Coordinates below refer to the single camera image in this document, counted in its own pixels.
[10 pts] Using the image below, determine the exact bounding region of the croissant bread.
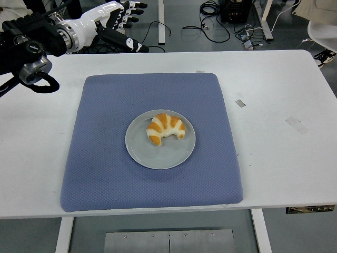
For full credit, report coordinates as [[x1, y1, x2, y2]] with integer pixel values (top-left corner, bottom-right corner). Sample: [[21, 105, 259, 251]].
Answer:
[[146, 113, 186, 146]]

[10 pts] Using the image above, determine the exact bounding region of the person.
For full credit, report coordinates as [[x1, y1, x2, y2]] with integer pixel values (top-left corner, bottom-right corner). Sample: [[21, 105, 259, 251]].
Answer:
[[64, 0, 82, 14], [297, 0, 337, 70], [0, 0, 28, 22]]

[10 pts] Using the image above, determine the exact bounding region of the black cable with plug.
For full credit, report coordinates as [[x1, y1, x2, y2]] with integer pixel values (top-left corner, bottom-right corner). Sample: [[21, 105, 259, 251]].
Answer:
[[139, 21, 173, 52]]

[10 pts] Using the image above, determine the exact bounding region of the white desk leg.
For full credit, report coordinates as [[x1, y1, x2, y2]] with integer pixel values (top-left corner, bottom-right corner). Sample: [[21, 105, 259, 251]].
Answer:
[[252, 0, 274, 41], [157, 0, 166, 44]]

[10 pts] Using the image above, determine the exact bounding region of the black equipment box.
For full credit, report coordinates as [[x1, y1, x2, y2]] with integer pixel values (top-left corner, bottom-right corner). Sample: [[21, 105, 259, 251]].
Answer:
[[220, 0, 250, 23]]

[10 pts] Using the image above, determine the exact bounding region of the large grey tape piece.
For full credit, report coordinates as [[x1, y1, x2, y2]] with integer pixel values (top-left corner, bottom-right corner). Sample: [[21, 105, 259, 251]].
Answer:
[[285, 116, 309, 135]]

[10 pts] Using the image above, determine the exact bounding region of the black power adapter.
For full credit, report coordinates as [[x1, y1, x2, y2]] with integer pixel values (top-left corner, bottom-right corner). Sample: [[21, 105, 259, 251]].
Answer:
[[235, 28, 251, 42]]

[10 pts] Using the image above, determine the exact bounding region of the blue quilted mat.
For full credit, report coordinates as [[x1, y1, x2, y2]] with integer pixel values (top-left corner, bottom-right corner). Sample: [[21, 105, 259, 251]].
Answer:
[[60, 72, 244, 213]]

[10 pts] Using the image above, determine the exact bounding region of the grey round plate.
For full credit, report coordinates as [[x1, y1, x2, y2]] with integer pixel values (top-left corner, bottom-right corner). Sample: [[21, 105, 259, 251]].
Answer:
[[125, 109, 196, 170]]

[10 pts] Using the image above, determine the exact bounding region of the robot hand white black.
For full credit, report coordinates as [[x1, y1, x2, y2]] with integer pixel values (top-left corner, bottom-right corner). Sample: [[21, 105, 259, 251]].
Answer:
[[71, 1, 150, 53]]

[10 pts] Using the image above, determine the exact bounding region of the white chair shell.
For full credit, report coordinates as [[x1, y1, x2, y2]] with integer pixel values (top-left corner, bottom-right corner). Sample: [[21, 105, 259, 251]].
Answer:
[[307, 20, 337, 51]]

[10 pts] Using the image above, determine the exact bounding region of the long black cable loop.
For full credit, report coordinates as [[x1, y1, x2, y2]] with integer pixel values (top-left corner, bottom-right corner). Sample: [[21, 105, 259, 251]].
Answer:
[[182, 0, 231, 43]]

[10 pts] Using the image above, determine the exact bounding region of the white table leg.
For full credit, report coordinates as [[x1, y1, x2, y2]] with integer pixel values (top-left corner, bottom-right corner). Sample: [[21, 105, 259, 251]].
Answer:
[[250, 208, 273, 253], [55, 216, 75, 253]]

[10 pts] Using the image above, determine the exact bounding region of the white cable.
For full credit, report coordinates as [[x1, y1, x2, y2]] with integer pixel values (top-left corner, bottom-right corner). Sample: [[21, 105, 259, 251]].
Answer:
[[244, 0, 301, 31]]

